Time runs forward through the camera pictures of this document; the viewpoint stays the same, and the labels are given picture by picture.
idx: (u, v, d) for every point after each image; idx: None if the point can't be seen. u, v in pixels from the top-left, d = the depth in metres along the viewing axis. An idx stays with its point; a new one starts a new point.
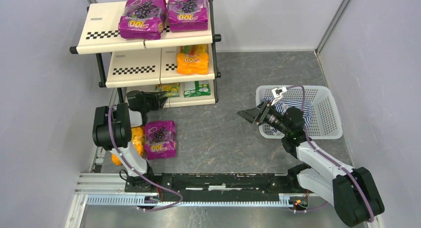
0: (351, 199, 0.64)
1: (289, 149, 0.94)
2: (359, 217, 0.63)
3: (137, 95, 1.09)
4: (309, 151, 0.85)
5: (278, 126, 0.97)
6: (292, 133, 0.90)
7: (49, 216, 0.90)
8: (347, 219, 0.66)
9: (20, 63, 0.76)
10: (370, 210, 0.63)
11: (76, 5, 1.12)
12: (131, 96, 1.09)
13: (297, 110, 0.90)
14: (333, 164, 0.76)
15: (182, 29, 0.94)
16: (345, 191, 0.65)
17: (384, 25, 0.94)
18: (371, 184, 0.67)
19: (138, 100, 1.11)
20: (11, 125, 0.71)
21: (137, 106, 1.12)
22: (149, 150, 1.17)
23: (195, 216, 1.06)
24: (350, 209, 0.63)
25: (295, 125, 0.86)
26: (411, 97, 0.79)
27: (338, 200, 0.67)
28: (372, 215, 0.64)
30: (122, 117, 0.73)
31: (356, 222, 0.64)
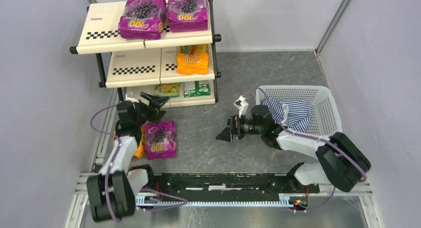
0: (340, 166, 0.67)
1: (272, 143, 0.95)
2: (352, 180, 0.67)
3: (128, 107, 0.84)
4: (288, 137, 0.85)
5: (254, 130, 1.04)
6: (267, 126, 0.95)
7: (49, 217, 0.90)
8: (343, 186, 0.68)
9: (20, 63, 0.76)
10: (360, 170, 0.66)
11: (76, 5, 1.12)
12: (121, 110, 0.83)
13: (261, 106, 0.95)
14: (312, 138, 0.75)
15: (182, 29, 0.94)
16: (332, 160, 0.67)
17: (384, 25, 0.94)
18: (350, 144, 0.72)
19: (131, 112, 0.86)
20: (11, 124, 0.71)
21: (129, 120, 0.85)
22: (149, 151, 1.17)
23: (195, 216, 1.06)
24: (343, 176, 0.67)
25: (264, 118, 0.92)
26: (411, 96, 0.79)
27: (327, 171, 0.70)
28: (364, 174, 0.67)
30: (119, 193, 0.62)
31: (351, 186, 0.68)
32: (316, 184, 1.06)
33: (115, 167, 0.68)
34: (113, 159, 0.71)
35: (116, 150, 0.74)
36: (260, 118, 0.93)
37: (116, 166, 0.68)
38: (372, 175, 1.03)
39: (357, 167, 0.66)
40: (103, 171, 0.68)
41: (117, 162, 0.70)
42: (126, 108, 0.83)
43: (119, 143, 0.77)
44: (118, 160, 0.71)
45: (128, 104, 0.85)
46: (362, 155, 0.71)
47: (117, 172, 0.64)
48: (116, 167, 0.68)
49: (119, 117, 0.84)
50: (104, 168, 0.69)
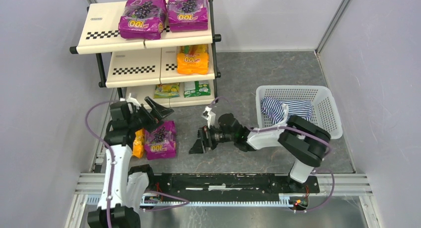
0: (301, 146, 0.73)
1: (245, 147, 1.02)
2: (319, 154, 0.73)
3: (123, 106, 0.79)
4: (256, 135, 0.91)
5: (225, 137, 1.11)
6: (237, 133, 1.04)
7: (49, 217, 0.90)
8: (314, 162, 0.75)
9: (20, 63, 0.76)
10: (324, 143, 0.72)
11: (76, 5, 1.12)
12: (115, 108, 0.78)
13: (227, 116, 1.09)
14: (272, 130, 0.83)
15: (182, 29, 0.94)
16: (292, 143, 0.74)
17: (384, 25, 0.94)
18: (306, 122, 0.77)
19: (125, 113, 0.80)
20: (11, 124, 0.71)
21: (122, 120, 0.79)
22: (149, 150, 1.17)
23: (195, 216, 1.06)
24: (309, 154, 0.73)
25: (231, 126, 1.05)
26: (411, 96, 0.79)
27: (296, 153, 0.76)
28: (327, 145, 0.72)
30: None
31: (320, 160, 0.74)
32: (316, 184, 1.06)
33: (115, 198, 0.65)
34: (110, 185, 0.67)
35: (112, 172, 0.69)
36: (229, 126, 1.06)
37: (115, 196, 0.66)
38: (372, 175, 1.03)
39: (318, 140, 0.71)
40: (102, 200, 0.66)
41: (116, 189, 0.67)
42: (120, 106, 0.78)
43: (113, 161, 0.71)
44: (116, 187, 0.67)
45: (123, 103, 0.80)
46: (319, 127, 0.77)
47: (120, 208, 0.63)
48: (115, 198, 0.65)
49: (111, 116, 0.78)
50: (103, 198, 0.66)
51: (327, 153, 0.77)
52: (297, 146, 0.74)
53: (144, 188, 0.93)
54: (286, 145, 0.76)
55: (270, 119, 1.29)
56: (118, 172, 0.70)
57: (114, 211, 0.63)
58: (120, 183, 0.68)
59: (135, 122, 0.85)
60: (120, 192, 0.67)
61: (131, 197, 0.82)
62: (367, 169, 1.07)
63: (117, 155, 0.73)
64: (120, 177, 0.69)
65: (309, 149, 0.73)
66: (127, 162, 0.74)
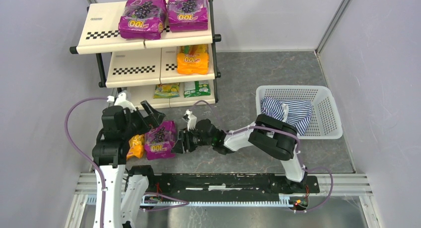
0: (268, 142, 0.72)
1: (224, 150, 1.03)
2: (288, 148, 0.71)
3: (117, 115, 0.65)
4: (231, 138, 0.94)
5: (202, 141, 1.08)
6: (215, 138, 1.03)
7: (49, 216, 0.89)
8: (285, 157, 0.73)
9: (20, 62, 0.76)
10: (291, 136, 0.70)
11: (76, 5, 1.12)
12: (108, 116, 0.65)
13: (204, 120, 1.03)
14: (244, 130, 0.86)
15: (182, 29, 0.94)
16: (260, 141, 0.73)
17: (384, 25, 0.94)
18: (272, 118, 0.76)
19: (120, 120, 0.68)
20: (11, 124, 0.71)
21: (116, 130, 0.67)
22: (149, 150, 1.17)
23: (195, 216, 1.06)
24: (276, 149, 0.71)
25: (209, 132, 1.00)
26: (410, 96, 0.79)
27: (266, 150, 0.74)
28: (295, 138, 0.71)
30: None
31: (291, 154, 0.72)
32: (316, 184, 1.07)
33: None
34: (102, 215, 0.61)
35: (103, 199, 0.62)
36: (207, 133, 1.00)
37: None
38: (372, 175, 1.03)
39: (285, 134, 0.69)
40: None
41: (109, 220, 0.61)
42: (114, 114, 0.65)
43: (104, 187, 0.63)
44: (108, 217, 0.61)
45: (119, 110, 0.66)
46: (285, 122, 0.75)
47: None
48: None
49: (103, 125, 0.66)
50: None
51: (299, 146, 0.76)
52: (265, 143, 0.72)
53: (143, 194, 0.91)
54: (256, 144, 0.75)
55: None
56: (111, 199, 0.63)
57: None
58: (113, 211, 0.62)
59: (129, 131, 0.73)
60: (113, 223, 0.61)
61: (129, 208, 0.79)
62: (367, 170, 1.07)
63: (108, 179, 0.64)
64: (112, 205, 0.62)
65: (278, 145, 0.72)
66: (120, 185, 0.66)
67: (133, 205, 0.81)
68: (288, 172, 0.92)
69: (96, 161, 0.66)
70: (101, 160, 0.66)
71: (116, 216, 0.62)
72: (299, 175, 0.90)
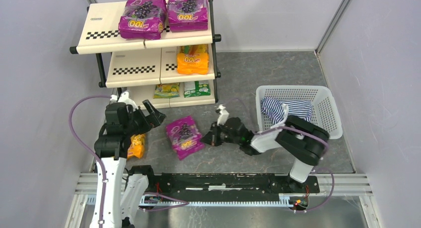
0: (298, 143, 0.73)
1: (251, 151, 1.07)
2: (317, 153, 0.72)
3: (120, 109, 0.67)
4: (258, 138, 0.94)
5: (229, 138, 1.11)
6: (243, 137, 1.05)
7: (50, 216, 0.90)
8: (311, 161, 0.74)
9: (20, 62, 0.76)
10: (322, 141, 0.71)
11: (76, 5, 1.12)
12: (111, 110, 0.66)
13: (235, 119, 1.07)
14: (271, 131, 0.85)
15: (182, 29, 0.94)
16: (289, 142, 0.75)
17: (384, 25, 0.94)
18: (303, 121, 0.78)
19: (123, 115, 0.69)
20: (11, 124, 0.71)
21: (119, 125, 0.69)
22: (180, 149, 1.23)
23: (195, 216, 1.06)
24: (306, 152, 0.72)
25: (239, 130, 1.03)
26: (410, 96, 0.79)
27: (293, 151, 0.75)
28: (325, 143, 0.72)
30: None
31: (318, 158, 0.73)
32: (316, 184, 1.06)
33: (106, 222, 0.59)
34: (102, 206, 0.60)
35: (103, 191, 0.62)
36: (236, 131, 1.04)
37: (108, 220, 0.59)
38: (372, 175, 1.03)
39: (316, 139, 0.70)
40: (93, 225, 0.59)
41: (108, 212, 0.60)
42: (117, 108, 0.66)
43: (104, 179, 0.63)
44: (108, 208, 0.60)
45: (121, 105, 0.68)
46: (316, 125, 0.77)
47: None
48: (107, 222, 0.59)
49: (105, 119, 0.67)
50: (94, 222, 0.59)
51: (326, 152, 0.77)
52: (295, 145, 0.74)
53: (142, 193, 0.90)
54: (284, 144, 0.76)
55: (270, 119, 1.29)
56: (111, 191, 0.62)
57: None
58: (113, 203, 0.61)
59: (130, 128, 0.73)
60: (113, 215, 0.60)
61: (128, 204, 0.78)
62: (367, 170, 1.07)
63: (109, 171, 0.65)
64: (112, 196, 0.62)
65: (308, 148, 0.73)
66: (120, 178, 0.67)
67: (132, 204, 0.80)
68: (294, 172, 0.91)
69: (97, 154, 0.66)
70: (103, 153, 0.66)
71: (116, 209, 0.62)
72: (305, 176, 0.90)
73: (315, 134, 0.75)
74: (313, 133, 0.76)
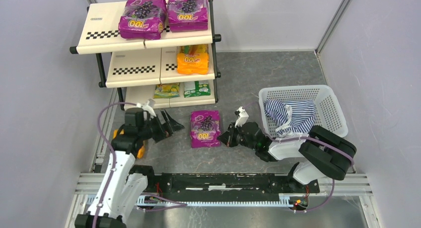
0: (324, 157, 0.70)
1: (267, 158, 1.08)
2: (344, 168, 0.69)
3: (139, 113, 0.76)
4: (277, 146, 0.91)
5: (245, 142, 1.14)
6: (259, 143, 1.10)
7: (50, 216, 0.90)
8: (334, 176, 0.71)
9: (20, 62, 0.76)
10: (349, 156, 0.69)
11: (76, 5, 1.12)
12: (130, 112, 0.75)
13: (252, 124, 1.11)
14: (294, 139, 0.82)
15: (182, 29, 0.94)
16: (315, 155, 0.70)
17: (384, 25, 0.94)
18: (328, 133, 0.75)
19: (140, 119, 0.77)
20: (11, 123, 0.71)
21: (134, 127, 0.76)
22: (196, 138, 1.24)
23: (195, 216, 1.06)
24: (331, 166, 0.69)
25: (255, 135, 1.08)
26: (410, 96, 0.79)
27: (317, 165, 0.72)
28: (352, 158, 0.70)
30: None
31: (344, 174, 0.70)
32: (316, 184, 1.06)
33: (105, 207, 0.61)
34: (104, 192, 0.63)
35: (109, 178, 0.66)
36: (252, 135, 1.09)
37: (106, 205, 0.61)
38: (373, 175, 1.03)
39: (341, 153, 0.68)
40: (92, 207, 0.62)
41: (108, 198, 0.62)
42: (135, 112, 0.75)
43: (113, 168, 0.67)
44: (109, 195, 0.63)
45: (139, 110, 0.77)
46: (343, 138, 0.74)
47: (105, 219, 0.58)
48: (105, 207, 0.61)
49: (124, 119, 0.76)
50: (93, 205, 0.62)
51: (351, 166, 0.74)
52: (319, 157, 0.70)
53: (140, 192, 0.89)
54: (308, 156, 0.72)
55: (275, 122, 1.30)
56: (116, 180, 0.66)
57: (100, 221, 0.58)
58: (114, 191, 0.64)
59: (145, 133, 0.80)
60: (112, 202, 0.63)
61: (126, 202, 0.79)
62: (367, 169, 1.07)
63: (119, 162, 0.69)
64: (115, 185, 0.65)
65: (332, 162, 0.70)
66: (127, 171, 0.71)
67: (131, 201, 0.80)
68: (298, 173, 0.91)
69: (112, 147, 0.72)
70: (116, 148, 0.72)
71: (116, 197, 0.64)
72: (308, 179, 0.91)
73: (341, 148, 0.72)
74: (339, 147, 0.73)
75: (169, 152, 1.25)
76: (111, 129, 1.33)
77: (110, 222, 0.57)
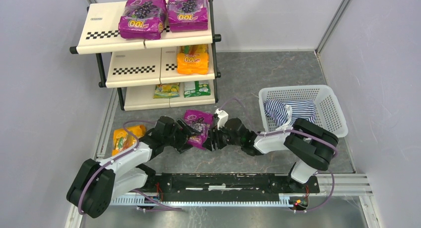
0: (308, 148, 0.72)
1: (253, 152, 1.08)
2: (327, 157, 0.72)
3: (168, 124, 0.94)
4: (262, 140, 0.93)
5: (231, 140, 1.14)
6: (244, 138, 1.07)
7: (50, 216, 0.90)
8: (318, 166, 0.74)
9: (20, 62, 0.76)
10: (331, 147, 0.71)
11: (76, 5, 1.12)
12: (162, 121, 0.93)
13: (234, 120, 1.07)
14: (279, 133, 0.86)
15: (182, 29, 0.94)
16: (299, 146, 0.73)
17: (384, 25, 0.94)
18: (311, 125, 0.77)
19: (167, 128, 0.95)
20: (10, 124, 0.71)
21: (161, 135, 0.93)
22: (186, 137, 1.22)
23: (195, 216, 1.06)
24: (315, 156, 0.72)
25: (238, 130, 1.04)
26: (410, 96, 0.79)
27: (302, 156, 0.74)
28: (335, 148, 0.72)
30: (97, 191, 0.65)
31: (328, 163, 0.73)
32: (316, 184, 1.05)
33: (112, 165, 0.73)
34: (117, 157, 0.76)
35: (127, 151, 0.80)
36: (236, 131, 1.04)
37: (115, 165, 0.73)
38: (373, 175, 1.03)
39: (324, 144, 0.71)
40: (103, 161, 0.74)
41: (119, 162, 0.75)
42: (166, 122, 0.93)
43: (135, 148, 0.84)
44: (120, 161, 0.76)
45: (170, 121, 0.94)
46: (325, 130, 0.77)
47: (107, 173, 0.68)
48: (113, 165, 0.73)
49: (156, 126, 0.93)
50: (105, 159, 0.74)
51: (334, 156, 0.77)
52: (304, 148, 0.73)
53: (136, 187, 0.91)
54: (293, 148, 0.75)
55: (275, 122, 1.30)
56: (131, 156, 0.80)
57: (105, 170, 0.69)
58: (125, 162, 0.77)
59: (169, 140, 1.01)
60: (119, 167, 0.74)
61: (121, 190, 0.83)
62: (367, 170, 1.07)
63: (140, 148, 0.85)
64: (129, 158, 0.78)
65: (316, 153, 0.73)
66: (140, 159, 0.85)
67: (125, 188, 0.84)
68: (296, 173, 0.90)
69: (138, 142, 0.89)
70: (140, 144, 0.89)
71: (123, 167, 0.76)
72: (306, 178, 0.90)
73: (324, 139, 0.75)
74: (322, 138, 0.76)
75: (170, 152, 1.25)
76: (111, 129, 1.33)
77: (109, 177, 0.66)
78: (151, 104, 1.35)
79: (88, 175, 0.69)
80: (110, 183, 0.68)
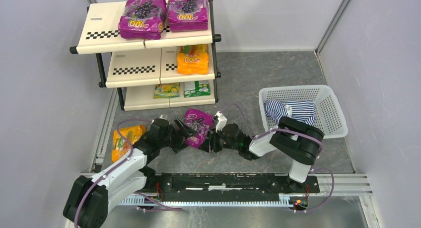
0: (292, 145, 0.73)
1: (250, 156, 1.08)
2: (313, 152, 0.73)
3: (162, 127, 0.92)
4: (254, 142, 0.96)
5: (228, 144, 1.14)
6: (241, 143, 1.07)
7: (50, 216, 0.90)
8: (306, 161, 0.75)
9: (20, 62, 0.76)
10: (316, 141, 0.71)
11: (76, 5, 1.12)
12: (157, 124, 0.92)
13: (231, 125, 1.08)
14: (267, 133, 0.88)
15: (182, 29, 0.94)
16: (283, 144, 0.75)
17: (384, 26, 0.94)
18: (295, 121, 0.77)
19: (162, 131, 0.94)
20: (11, 124, 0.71)
21: (156, 138, 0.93)
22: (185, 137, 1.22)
23: (195, 216, 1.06)
24: (301, 152, 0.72)
25: (236, 136, 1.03)
26: (410, 96, 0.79)
27: (288, 153, 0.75)
28: (320, 143, 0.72)
30: (92, 207, 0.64)
31: (315, 158, 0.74)
32: (316, 184, 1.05)
33: (105, 181, 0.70)
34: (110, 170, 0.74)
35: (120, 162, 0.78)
36: (233, 137, 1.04)
37: (107, 180, 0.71)
38: (373, 175, 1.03)
39: (309, 139, 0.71)
40: (96, 177, 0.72)
41: (112, 176, 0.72)
42: (160, 125, 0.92)
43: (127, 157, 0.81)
44: (113, 174, 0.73)
45: (165, 124, 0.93)
46: (310, 125, 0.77)
47: (100, 189, 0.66)
48: (105, 181, 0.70)
49: (149, 130, 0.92)
50: (98, 174, 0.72)
51: (321, 150, 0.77)
52: (288, 146, 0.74)
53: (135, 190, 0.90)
54: (278, 146, 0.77)
55: (275, 121, 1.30)
56: (124, 167, 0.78)
57: (98, 187, 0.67)
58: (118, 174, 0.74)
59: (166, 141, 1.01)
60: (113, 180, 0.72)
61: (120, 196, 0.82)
62: (368, 169, 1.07)
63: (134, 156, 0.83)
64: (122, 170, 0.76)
65: (302, 149, 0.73)
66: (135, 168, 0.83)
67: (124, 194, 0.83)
68: (294, 171, 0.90)
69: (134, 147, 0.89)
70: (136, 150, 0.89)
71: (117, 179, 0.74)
72: (304, 177, 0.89)
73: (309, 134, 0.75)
74: (306, 133, 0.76)
75: (170, 152, 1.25)
76: (111, 129, 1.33)
77: (103, 194, 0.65)
78: (151, 103, 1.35)
79: (82, 191, 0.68)
80: (105, 197, 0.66)
